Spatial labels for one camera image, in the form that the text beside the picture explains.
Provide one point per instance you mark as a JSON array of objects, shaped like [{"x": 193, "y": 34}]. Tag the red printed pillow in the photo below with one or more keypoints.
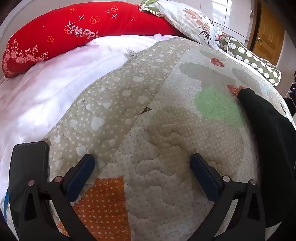
[{"x": 57, "y": 20}]

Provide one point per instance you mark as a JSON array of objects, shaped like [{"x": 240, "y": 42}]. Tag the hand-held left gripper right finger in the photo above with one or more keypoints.
[{"x": 205, "y": 178}]

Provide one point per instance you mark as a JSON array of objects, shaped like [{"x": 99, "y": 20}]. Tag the white floral pillow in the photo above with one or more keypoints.
[{"x": 189, "y": 18}]

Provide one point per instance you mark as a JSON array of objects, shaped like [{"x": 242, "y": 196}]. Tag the green dotted pillow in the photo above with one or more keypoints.
[{"x": 254, "y": 60}]

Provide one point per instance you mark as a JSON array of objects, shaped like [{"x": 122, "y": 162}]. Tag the heart patterned quilt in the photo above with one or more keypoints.
[{"x": 150, "y": 139}]

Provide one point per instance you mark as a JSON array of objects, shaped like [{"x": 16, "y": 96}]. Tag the black pants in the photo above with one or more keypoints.
[{"x": 272, "y": 143}]

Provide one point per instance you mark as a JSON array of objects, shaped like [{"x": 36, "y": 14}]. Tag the white wardrobe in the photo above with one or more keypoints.
[{"x": 231, "y": 16}]

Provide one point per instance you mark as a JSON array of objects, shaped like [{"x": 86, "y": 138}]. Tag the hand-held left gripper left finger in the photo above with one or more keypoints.
[{"x": 79, "y": 178}]

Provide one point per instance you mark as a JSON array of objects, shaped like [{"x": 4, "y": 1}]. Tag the black flat device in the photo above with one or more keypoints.
[{"x": 27, "y": 160}]

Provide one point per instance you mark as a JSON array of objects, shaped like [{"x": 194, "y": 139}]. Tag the beige bed headboard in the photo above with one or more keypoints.
[{"x": 11, "y": 20}]

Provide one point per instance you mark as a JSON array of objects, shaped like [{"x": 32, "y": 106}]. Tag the white fleece blanket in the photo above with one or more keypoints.
[{"x": 46, "y": 92}]

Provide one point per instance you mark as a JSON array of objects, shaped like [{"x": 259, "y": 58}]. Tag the wooden door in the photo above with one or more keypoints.
[{"x": 268, "y": 34}]

